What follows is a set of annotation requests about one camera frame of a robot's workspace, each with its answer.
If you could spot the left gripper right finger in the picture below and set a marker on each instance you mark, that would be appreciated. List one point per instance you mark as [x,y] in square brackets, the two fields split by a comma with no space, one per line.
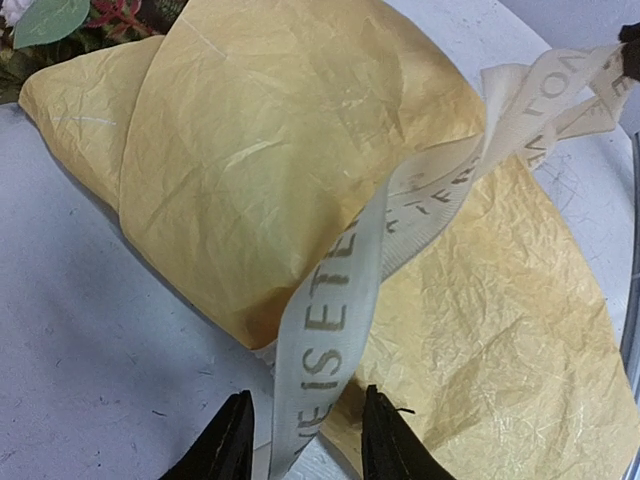
[389,448]

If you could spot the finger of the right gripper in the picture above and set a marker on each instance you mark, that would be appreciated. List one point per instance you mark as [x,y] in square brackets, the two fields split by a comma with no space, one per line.
[629,37]

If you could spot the cream printed ribbon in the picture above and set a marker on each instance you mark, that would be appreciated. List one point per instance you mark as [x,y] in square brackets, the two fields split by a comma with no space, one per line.
[323,331]

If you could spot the yellow paper bouquet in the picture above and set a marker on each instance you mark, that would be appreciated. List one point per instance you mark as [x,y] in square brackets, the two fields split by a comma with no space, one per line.
[236,149]

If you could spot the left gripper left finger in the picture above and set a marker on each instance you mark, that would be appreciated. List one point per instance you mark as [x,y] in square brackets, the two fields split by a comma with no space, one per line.
[224,450]

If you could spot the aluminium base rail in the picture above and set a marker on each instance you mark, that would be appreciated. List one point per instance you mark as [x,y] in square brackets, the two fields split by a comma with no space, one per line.
[629,347]

